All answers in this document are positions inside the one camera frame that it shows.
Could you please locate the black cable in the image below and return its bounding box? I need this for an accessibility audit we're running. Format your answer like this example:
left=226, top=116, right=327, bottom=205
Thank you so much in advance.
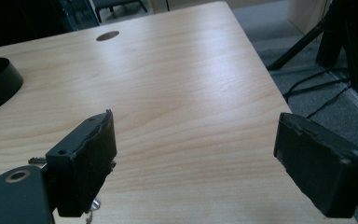
left=282, top=67, right=352, bottom=119

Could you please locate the black metal stand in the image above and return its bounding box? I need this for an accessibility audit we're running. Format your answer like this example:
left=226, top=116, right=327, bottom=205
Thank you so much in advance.
left=266, top=0, right=358, bottom=101

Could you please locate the black chair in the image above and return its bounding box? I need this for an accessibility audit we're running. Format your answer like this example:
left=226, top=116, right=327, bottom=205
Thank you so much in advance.
left=91, top=0, right=148, bottom=23

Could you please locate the light wooden cabinet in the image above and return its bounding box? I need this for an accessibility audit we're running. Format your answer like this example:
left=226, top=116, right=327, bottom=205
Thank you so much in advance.
left=287, top=0, right=332, bottom=35

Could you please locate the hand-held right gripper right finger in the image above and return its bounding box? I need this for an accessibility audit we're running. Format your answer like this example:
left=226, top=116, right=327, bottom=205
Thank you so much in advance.
left=273, top=112, right=358, bottom=219

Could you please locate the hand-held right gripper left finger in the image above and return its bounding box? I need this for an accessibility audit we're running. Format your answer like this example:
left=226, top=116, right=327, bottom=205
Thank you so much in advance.
left=45, top=108, right=118, bottom=218

